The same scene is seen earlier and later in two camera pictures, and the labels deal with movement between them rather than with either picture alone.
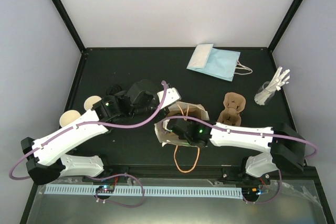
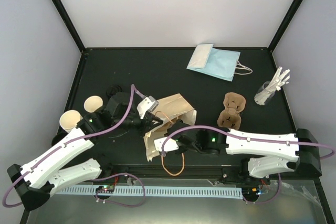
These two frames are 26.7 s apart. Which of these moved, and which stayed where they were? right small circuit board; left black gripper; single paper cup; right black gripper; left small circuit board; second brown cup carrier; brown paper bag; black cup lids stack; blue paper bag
Moved: left black gripper; right black gripper; brown paper bag
Stayed: blue paper bag; single paper cup; right small circuit board; left small circuit board; black cup lids stack; second brown cup carrier
